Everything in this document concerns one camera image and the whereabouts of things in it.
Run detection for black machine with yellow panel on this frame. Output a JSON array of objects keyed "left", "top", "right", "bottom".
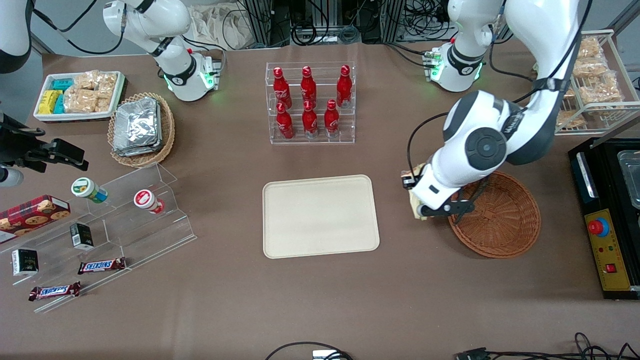
[{"left": 567, "top": 137, "right": 640, "bottom": 301}]

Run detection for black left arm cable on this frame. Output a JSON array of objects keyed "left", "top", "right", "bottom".
[{"left": 406, "top": 0, "right": 596, "bottom": 176}]

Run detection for red cookie box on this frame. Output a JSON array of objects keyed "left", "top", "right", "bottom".
[{"left": 0, "top": 195, "right": 71, "bottom": 245}]

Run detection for red cola bottle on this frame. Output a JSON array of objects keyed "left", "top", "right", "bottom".
[
  {"left": 302, "top": 100, "right": 319, "bottom": 139},
  {"left": 324, "top": 99, "right": 341, "bottom": 138},
  {"left": 336, "top": 65, "right": 353, "bottom": 108},
  {"left": 300, "top": 65, "right": 318, "bottom": 107},
  {"left": 276, "top": 102, "right": 296, "bottom": 140},
  {"left": 272, "top": 66, "right": 292, "bottom": 108}
]

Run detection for triangular sandwich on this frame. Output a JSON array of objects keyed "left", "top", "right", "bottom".
[{"left": 406, "top": 170, "right": 430, "bottom": 221}]

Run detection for light oval wicker basket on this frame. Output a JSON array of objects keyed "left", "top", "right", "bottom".
[{"left": 107, "top": 92, "right": 176, "bottom": 168}]

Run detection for steel rectangular container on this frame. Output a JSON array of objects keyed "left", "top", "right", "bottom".
[{"left": 617, "top": 150, "right": 640, "bottom": 208}]

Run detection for small black carton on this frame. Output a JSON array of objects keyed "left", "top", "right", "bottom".
[{"left": 69, "top": 223, "right": 95, "bottom": 251}]

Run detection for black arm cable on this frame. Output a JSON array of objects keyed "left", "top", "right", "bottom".
[
  {"left": 30, "top": 0, "right": 126, "bottom": 56},
  {"left": 406, "top": 0, "right": 596, "bottom": 176}
]

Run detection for red lid white cup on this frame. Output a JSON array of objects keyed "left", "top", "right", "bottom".
[{"left": 133, "top": 189, "right": 166, "bottom": 215}]

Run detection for black looped cable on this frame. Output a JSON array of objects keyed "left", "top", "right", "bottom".
[{"left": 265, "top": 341, "right": 353, "bottom": 360}]

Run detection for aluminium profile frame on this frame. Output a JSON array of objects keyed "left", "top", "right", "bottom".
[
  {"left": 380, "top": 0, "right": 408, "bottom": 43},
  {"left": 242, "top": 0, "right": 291, "bottom": 48}
]

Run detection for black and white carton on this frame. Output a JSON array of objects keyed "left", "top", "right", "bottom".
[{"left": 11, "top": 248, "right": 39, "bottom": 277}]

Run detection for yellow snack packet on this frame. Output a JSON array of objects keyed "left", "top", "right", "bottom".
[{"left": 39, "top": 90, "right": 62, "bottom": 115}]

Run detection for beige plastic tray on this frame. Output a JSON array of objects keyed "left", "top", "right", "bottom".
[{"left": 262, "top": 174, "right": 381, "bottom": 260}]

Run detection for round brown wicker basket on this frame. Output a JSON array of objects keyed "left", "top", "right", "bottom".
[{"left": 447, "top": 170, "right": 542, "bottom": 259}]

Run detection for clear acrylic bottle rack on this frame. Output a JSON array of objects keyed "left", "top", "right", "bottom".
[{"left": 265, "top": 61, "right": 357, "bottom": 146}]

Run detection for coiled cable bundle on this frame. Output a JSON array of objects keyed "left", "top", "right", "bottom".
[{"left": 290, "top": 0, "right": 381, "bottom": 46}]

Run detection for clear acrylic stepped stand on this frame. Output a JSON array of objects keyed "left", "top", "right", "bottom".
[{"left": 0, "top": 162, "right": 197, "bottom": 314}]

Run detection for beige cloth bag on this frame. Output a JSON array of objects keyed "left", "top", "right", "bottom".
[{"left": 190, "top": 5, "right": 251, "bottom": 51}]

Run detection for red emergency stop button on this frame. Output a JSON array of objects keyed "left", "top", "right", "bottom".
[{"left": 588, "top": 217, "right": 611, "bottom": 238}]

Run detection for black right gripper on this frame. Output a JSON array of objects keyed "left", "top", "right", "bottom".
[{"left": 0, "top": 116, "right": 89, "bottom": 173}]

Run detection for white rectangular snack bin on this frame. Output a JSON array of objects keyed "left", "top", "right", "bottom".
[{"left": 33, "top": 71, "right": 127, "bottom": 123}]

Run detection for green lid white cup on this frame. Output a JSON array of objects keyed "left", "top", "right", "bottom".
[{"left": 71, "top": 177, "right": 108, "bottom": 204}]

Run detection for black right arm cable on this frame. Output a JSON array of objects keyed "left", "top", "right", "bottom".
[{"left": 30, "top": 0, "right": 126, "bottom": 56}]

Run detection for brown Snickers bar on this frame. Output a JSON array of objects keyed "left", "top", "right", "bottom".
[
  {"left": 77, "top": 257, "right": 127, "bottom": 275},
  {"left": 28, "top": 281, "right": 82, "bottom": 302}
]

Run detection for white wire rack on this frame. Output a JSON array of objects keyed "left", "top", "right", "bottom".
[{"left": 554, "top": 29, "right": 640, "bottom": 137}]

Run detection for black tangled cables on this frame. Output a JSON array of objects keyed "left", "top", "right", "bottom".
[{"left": 487, "top": 332, "right": 640, "bottom": 360}]

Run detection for silver foil packet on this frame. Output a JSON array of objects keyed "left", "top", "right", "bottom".
[
  {"left": 112, "top": 100, "right": 164, "bottom": 157},
  {"left": 114, "top": 97, "right": 160, "bottom": 151}
]

